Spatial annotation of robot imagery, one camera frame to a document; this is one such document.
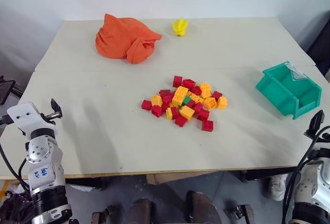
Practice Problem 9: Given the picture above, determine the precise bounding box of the dark chair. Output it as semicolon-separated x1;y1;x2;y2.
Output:
306;9;330;76

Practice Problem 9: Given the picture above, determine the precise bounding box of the white shoe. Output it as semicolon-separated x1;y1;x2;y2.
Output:
268;173;288;202

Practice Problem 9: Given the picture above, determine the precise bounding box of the dark red bag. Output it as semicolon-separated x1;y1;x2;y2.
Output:
0;190;35;224

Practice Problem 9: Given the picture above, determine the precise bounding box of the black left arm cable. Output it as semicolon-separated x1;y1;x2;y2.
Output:
0;140;30;193

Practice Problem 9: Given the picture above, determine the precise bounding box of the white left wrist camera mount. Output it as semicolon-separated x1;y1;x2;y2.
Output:
7;101;58;139

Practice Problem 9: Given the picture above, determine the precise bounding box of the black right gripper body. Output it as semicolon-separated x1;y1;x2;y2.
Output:
312;125;330;143

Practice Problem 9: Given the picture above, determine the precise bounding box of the yellow ribbed plastic toy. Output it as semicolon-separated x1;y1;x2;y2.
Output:
172;17;190;37

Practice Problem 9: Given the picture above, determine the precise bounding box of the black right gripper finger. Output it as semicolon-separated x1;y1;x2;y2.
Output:
316;109;325;127
309;117;320;132

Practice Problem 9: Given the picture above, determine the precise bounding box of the green plastic storage bin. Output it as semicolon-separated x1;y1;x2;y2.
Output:
255;60;323;120

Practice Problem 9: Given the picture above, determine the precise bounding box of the clear label on bin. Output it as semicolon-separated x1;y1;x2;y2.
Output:
286;63;309;82

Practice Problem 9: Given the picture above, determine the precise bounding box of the black table frame bar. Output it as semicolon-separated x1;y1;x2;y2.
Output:
64;175;112;191

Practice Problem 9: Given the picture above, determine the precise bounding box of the crumpled orange cloth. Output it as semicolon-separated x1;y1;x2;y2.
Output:
95;13;162;65

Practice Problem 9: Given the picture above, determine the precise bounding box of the dark brown rounded shape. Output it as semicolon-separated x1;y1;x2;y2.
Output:
129;198;156;224
186;190;216;224

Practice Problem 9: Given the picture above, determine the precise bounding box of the black metal stand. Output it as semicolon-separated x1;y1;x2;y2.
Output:
0;75;18;106

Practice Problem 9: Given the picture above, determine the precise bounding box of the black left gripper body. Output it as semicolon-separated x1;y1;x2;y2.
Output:
38;112;60;126

